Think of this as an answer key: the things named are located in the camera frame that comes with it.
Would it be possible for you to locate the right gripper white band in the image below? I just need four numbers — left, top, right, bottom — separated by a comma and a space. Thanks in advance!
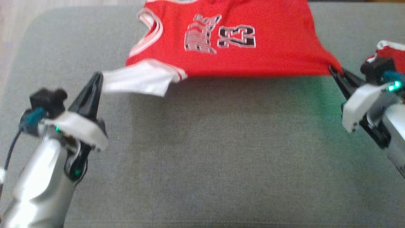
329, 66, 393, 133

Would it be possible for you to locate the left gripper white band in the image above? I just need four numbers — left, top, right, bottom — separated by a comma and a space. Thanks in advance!
43, 72, 109, 151

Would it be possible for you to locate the red basketball shorts white stripe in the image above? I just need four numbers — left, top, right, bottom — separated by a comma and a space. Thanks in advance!
367, 41, 405, 75

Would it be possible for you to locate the red basketball jersey white trim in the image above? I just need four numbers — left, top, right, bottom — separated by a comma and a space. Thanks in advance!
102, 0, 344, 97

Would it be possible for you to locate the right arm cable teal connector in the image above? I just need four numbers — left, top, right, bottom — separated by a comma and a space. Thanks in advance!
381, 70, 405, 92

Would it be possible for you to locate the arm cable teal connector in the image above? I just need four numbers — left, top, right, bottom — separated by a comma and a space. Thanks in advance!
381, 70, 405, 92
0, 108, 48, 197

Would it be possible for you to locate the left arm cable teal connector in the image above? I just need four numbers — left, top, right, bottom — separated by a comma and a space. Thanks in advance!
0, 108, 48, 197

